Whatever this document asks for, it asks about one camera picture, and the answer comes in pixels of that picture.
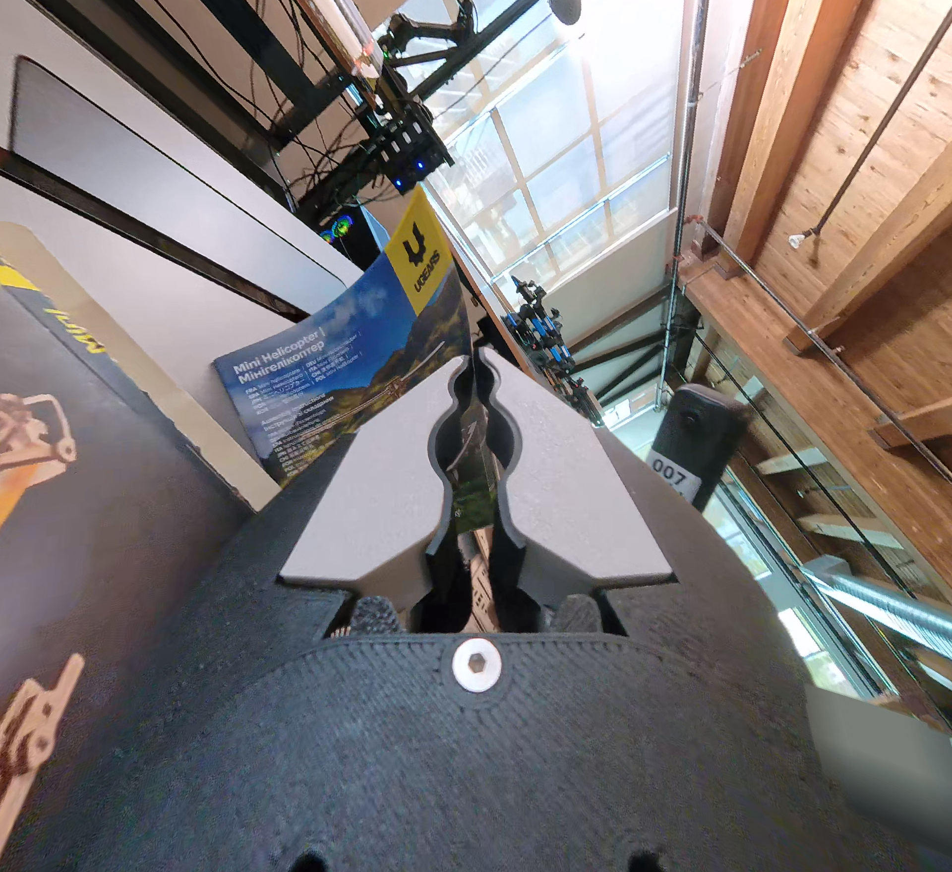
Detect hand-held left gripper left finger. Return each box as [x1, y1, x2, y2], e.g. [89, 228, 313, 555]
[279, 355, 473, 609]

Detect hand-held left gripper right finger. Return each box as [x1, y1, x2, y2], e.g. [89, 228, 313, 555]
[476, 348, 674, 609]

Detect grey desk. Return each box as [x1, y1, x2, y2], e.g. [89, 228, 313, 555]
[0, 0, 365, 509]

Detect dark model kit box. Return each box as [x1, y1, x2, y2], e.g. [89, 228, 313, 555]
[0, 221, 261, 836]

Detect computer tower with rainbow fans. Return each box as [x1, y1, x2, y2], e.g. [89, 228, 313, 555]
[318, 205, 388, 271]

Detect large grid window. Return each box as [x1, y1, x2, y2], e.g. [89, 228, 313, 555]
[372, 0, 693, 382]

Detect vertical metal pipe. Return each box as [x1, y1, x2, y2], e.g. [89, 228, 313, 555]
[658, 0, 718, 408]

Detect black overhead camera rig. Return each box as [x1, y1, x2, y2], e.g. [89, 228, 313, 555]
[283, 0, 626, 219]

